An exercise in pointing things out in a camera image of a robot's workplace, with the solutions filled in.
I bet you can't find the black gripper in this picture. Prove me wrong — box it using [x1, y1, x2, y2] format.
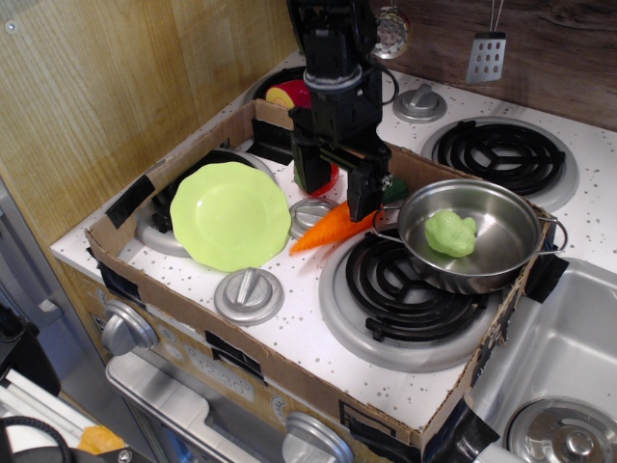
[290, 71, 391, 222]

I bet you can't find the orange toy carrot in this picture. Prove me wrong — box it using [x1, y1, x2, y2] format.
[289, 201, 378, 255]

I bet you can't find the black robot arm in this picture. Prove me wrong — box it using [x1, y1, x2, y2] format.
[287, 1, 391, 222]

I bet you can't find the light green plastic plate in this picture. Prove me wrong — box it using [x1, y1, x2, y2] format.
[170, 162, 291, 273]

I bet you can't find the red toy strawberry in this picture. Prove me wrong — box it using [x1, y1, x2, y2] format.
[293, 163, 339, 197]

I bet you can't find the silver middle stove knob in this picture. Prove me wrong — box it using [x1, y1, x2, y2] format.
[289, 198, 337, 239]

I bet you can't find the silver stove knob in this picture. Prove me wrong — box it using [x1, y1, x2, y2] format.
[392, 84, 447, 123]
[289, 198, 337, 239]
[214, 268, 284, 326]

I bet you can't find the red yellow toy fruit half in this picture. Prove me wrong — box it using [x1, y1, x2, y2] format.
[265, 79, 311, 109]

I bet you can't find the silver back stove knob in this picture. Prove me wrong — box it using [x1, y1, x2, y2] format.
[392, 84, 447, 123]

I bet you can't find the back left black burner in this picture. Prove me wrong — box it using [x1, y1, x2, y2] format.
[244, 66, 306, 103]

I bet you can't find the black burner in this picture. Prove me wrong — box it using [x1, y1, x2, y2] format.
[421, 117, 579, 212]
[136, 148, 275, 258]
[318, 232, 502, 373]
[244, 66, 306, 103]

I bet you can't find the green toy lettuce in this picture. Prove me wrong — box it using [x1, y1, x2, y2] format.
[424, 210, 477, 258]

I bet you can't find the front right black burner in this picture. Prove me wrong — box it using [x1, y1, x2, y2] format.
[318, 232, 502, 373]

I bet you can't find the silver front stove knob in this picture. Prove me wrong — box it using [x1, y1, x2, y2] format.
[214, 268, 284, 326]

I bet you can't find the hanging metal strainer ladle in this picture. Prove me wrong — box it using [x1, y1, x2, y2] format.
[372, 0, 412, 60]

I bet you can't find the back right black burner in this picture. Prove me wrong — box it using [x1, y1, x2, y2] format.
[421, 117, 579, 212]

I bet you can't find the stainless steel pan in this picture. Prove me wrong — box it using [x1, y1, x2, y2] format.
[372, 178, 569, 294]

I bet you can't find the hanging metal spatula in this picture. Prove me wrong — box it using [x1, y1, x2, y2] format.
[466, 1, 507, 84]

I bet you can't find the front left black burner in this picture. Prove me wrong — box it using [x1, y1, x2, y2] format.
[136, 148, 275, 258]

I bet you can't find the oven clock display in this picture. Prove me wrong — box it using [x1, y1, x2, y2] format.
[183, 344, 255, 402]

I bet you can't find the left silver oven dial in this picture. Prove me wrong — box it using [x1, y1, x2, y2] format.
[101, 299, 159, 356]

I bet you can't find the silver oven dial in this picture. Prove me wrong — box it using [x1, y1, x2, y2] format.
[101, 299, 159, 356]
[282, 412, 355, 463]

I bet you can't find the right silver oven dial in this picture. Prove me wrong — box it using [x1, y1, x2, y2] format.
[282, 412, 355, 463]

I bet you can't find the brown cardboard fence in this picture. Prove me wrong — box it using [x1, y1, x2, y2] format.
[86, 100, 564, 453]

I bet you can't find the silver sink basin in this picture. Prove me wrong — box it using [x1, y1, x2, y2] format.
[470, 259, 616, 462]

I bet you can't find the silver sink drain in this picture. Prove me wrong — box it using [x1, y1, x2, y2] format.
[503, 397, 616, 462]

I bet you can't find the orange object bottom left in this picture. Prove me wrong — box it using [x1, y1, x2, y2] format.
[77, 425, 125, 455]

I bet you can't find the black device left edge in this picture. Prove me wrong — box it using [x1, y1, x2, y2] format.
[1, 305, 61, 396]

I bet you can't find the silver oven door handle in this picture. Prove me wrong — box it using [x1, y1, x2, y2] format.
[106, 353, 309, 462]

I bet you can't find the black cable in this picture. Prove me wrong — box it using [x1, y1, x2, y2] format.
[0, 415, 73, 463]

